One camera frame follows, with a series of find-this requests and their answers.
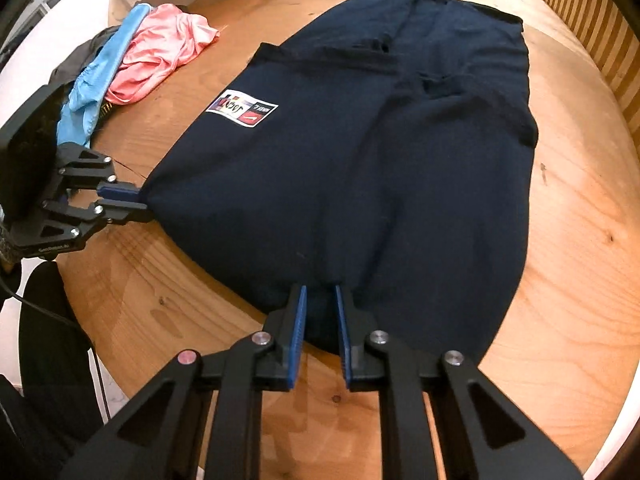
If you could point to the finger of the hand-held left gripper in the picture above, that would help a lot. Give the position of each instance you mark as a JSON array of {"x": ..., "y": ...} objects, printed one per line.
[
  {"x": 125, "y": 212},
  {"x": 120, "y": 192}
]

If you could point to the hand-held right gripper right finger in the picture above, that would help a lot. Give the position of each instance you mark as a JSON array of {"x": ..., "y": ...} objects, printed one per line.
[{"x": 344, "y": 340}]

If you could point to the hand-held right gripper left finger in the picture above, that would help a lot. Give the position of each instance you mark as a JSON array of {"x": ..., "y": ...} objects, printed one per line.
[{"x": 298, "y": 340}]

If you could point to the navy blue pants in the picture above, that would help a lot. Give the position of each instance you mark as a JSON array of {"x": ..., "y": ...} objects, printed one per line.
[{"x": 350, "y": 160}]

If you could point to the person's left forearm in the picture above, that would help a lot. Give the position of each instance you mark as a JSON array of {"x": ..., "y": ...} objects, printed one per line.
[{"x": 7, "y": 250}]

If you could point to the light blue garment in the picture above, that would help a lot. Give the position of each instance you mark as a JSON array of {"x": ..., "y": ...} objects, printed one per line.
[{"x": 95, "y": 90}]

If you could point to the dark grey garment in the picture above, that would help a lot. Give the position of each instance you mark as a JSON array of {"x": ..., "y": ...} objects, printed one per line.
[{"x": 82, "y": 55}]

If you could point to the pink garment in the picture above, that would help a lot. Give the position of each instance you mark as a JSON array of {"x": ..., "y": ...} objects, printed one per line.
[{"x": 160, "y": 50}]

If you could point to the person's leg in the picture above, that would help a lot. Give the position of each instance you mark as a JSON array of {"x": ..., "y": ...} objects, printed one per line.
[{"x": 50, "y": 350}]

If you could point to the wooden slatted railing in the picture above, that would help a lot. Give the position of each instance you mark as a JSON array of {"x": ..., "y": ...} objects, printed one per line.
[{"x": 595, "y": 25}]

